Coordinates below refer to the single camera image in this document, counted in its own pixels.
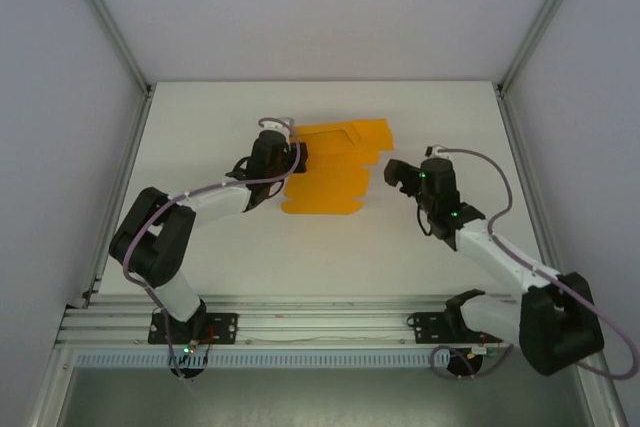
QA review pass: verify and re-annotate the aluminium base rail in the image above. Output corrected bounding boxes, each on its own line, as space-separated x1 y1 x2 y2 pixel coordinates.
57 294 599 348

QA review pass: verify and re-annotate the aluminium frame bar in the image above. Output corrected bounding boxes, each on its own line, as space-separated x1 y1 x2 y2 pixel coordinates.
572 346 632 427
27 346 76 427

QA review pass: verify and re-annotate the aluminium side rail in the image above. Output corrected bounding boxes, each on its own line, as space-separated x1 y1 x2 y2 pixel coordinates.
79 84 155 309
494 84 569 278

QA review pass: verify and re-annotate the aluminium frame post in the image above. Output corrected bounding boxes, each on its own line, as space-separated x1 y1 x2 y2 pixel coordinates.
494 0 596 98
59 0 154 98

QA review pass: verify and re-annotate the slotted cable duct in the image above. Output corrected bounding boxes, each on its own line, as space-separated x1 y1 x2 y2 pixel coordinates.
73 351 506 369

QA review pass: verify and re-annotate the yellow paper box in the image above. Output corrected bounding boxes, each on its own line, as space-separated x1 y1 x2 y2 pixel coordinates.
280 118 395 217

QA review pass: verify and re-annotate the grey metal panel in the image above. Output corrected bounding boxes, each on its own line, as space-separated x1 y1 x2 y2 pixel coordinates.
52 365 604 427

